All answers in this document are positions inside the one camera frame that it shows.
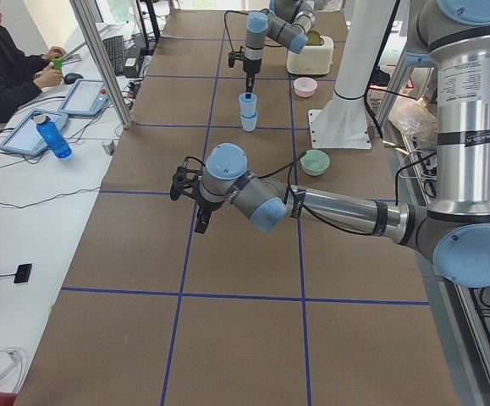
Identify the aluminium frame post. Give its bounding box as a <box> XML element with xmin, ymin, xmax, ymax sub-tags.
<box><xmin>69</xmin><ymin>0</ymin><xmax>132</xmax><ymax>129</ymax></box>

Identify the clear plastic bag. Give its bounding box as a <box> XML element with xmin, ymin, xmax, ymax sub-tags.
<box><xmin>388</xmin><ymin>97</ymin><xmax>438</xmax><ymax>150</ymax></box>

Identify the seated person in black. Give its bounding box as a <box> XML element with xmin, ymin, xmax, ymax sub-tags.
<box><xmin>0</xmin><ymin>12</ymin><xmax>66</xmax><ymax>123</ymax></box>

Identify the green plastic bowl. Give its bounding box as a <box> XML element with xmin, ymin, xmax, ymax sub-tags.
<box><xmin>300</xmin><ymin>149</ymin><xmax>330</xmax><ymax>177</ymax></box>

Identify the black keyboard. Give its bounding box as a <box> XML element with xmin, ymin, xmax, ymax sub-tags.
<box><xmin>102</xmin><ymin>35</ymin><xmax>124</xmax><ymax>75</ymax></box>

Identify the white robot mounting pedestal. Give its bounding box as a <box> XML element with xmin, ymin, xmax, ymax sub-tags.
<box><xmin>309</xmin><ymin>0</ymin><xmax>399</xmax><ymax>150</ymax></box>

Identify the teach pendant tablet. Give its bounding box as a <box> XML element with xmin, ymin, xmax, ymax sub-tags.
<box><xmin>58</xmin><ymin>79</ymin><xmax>108</xmax><ymax>117</ymax></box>
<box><xmin>0</xmin><ymin>109</ymin><xmax>69</xmax><ymax>156</ymax></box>

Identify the pink plastic bowl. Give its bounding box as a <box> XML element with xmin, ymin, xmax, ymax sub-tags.
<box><xmin>293</xmin><ymin>77</ymin><xmax>317</xmax><ymax>98</ymax></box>

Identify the brown toast slice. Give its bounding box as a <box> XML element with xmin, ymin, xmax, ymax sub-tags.
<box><xmin>306</xmin><ymin>30</ymin><xmax>322</xmax><ymax>46</ymax></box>

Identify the light blue cup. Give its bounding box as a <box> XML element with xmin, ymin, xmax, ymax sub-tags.
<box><xmin>238</xmin><ymin>92</ymin><xmax>257</xmax><ymax>118</ymax></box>
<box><xmin>240</xmin><ymin>112</ymin><xmax>258</xmax><ymax>132</ymax></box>

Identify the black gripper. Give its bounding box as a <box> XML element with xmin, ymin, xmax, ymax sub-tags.
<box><xmin>243</xmin><ymin>56</ymin><xmax>262</xmax><ymax>99</ymax></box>
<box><xmin>194</xmin><ymin>179</ymin><xmax>228</xmax><ymax>234</ymax></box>

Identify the green handheld object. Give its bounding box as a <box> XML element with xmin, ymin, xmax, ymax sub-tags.
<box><xmin>52</xmin><ymin>58</ymin><xmax>64</xmax><ymax>72</ymax></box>

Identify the black computer mouse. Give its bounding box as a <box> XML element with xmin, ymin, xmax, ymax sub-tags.
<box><xmin>63</xmin><ymin>73</ymin><xmax>83</xmax><ymax>85</ymax></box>

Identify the cream two-slot toaster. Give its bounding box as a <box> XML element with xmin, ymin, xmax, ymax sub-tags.
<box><xmin>286</xmin><ymin>34</ymin><xmax>334</xmax><ymax>76</ymax></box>

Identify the small black box device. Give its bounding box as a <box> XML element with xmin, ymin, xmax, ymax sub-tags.
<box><xmin>14</xmin><ymin>263</ymin><xmax>32</xmax><ymax>284</ymax></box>

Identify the blue water bottle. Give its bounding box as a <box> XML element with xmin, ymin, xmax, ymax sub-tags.
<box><xmin>32</xmin><ymin>114</ymin><xmax>72</xmax><ymax>159</ymax></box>

